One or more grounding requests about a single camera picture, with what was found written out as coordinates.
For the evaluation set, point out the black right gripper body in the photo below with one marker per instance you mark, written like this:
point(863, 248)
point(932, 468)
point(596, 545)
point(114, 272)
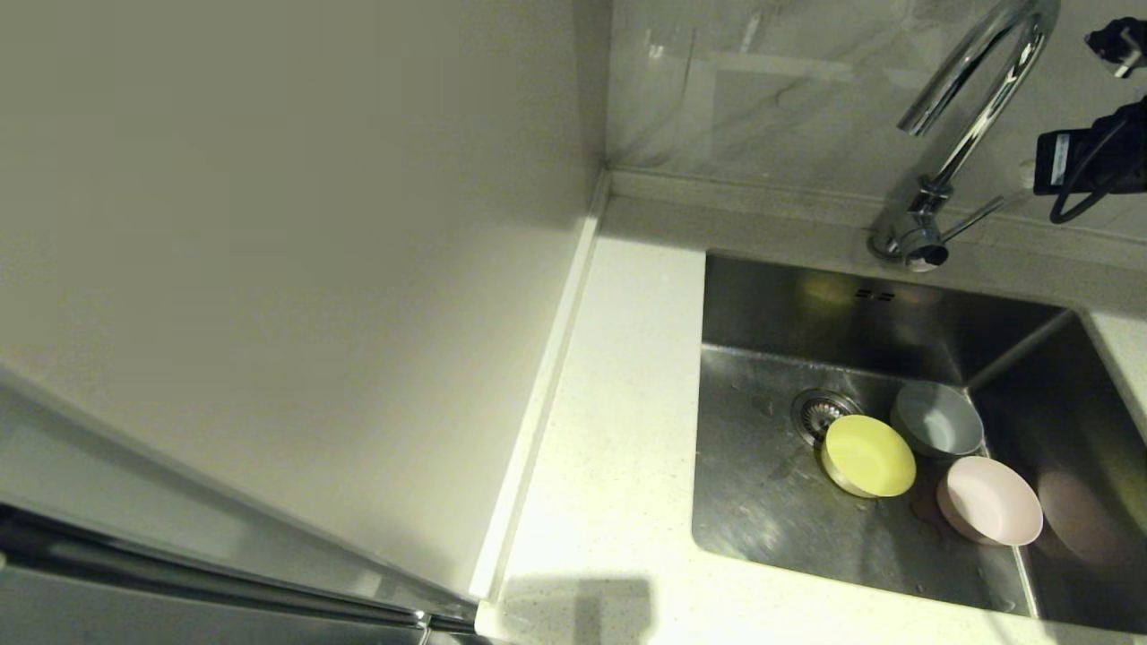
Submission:
point(1131, 143)

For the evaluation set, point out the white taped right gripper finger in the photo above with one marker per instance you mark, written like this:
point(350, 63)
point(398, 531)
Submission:
point(1125, 40)
point(1029, 175)

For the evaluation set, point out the gray bowl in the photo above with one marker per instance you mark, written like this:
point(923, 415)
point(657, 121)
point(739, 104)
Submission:
point(941, 419)

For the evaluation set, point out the yellow bowl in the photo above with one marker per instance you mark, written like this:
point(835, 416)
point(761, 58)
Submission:
point(869, 455)

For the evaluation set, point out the pink bowl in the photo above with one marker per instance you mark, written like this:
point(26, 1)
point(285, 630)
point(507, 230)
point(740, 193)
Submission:
point(990, 502)

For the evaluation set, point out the metal sink drain strainer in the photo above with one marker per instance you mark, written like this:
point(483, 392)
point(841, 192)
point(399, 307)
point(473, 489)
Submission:
point(811, 414)

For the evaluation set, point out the stainless steel sink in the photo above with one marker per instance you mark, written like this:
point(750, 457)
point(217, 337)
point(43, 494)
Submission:
point(771, 511)

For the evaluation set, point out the chrome gooseneck faucet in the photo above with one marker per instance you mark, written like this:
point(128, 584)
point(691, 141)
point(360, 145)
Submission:
point(972, 134)

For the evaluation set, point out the stainless steel appliance door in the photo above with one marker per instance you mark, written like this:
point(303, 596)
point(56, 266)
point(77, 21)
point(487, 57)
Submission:
point(134, 618)

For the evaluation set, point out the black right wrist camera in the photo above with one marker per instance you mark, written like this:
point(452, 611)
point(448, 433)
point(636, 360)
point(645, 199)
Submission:
point(1071, 161)

